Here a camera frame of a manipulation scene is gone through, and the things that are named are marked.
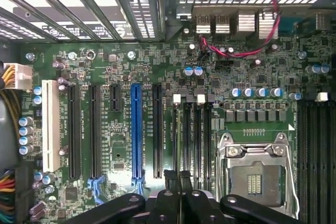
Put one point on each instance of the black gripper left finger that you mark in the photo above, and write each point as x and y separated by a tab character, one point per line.
168	203

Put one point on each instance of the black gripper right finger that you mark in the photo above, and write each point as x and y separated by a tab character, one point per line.
194	205

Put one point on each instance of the green RAM stick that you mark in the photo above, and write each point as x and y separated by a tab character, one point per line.
178	140

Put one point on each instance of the black-clip RAM slot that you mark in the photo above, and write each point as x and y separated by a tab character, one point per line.
313	161
331	161
304	161
208	140
187	134

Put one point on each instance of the white-clip RAM slot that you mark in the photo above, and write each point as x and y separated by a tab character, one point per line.
200	134
177	98
322	155

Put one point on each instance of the metal socket locking lever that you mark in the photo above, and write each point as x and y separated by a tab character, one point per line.
220	161
292	171

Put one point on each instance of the long black expansion slot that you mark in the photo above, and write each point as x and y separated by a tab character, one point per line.
95	129
74	129
157	129

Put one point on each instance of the metal CPU socket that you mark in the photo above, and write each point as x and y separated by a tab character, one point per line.
257	163

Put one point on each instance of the blue expansion slot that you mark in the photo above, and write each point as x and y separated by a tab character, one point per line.
136	129

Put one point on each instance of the short black expansion slot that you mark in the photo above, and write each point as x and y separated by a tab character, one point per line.
115	96

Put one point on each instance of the blue-top capacitor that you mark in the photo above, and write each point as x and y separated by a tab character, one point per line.
235	92
261	92
198	71
276	92
188	71
248	92

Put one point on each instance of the white PCI expansion slot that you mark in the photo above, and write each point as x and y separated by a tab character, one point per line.
51	127

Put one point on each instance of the black main power connector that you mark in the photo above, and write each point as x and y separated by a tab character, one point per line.
25	182

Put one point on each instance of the green PC motherboard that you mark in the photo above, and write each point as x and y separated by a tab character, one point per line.
236	64

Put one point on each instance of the metal USB port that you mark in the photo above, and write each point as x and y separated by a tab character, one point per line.
223	23
203	23

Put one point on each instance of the tall metal rear port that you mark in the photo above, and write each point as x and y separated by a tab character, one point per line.
267	24
246	23

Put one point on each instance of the black and white label sticker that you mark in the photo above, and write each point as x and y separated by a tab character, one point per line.
86	31

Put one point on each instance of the white power connector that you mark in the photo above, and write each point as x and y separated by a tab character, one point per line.
22	74

